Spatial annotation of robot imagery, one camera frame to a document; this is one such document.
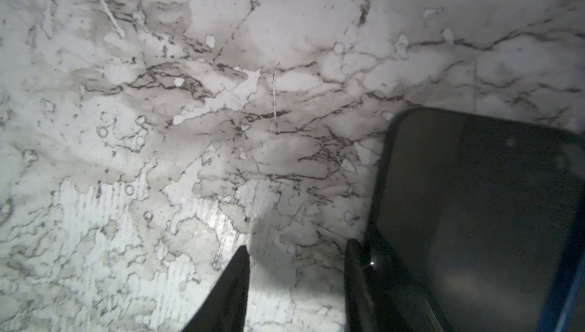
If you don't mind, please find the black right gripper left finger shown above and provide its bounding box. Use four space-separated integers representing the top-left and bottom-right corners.
182 245 251 332

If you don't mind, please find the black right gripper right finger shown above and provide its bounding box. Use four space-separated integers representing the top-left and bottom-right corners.
344 239 411 331

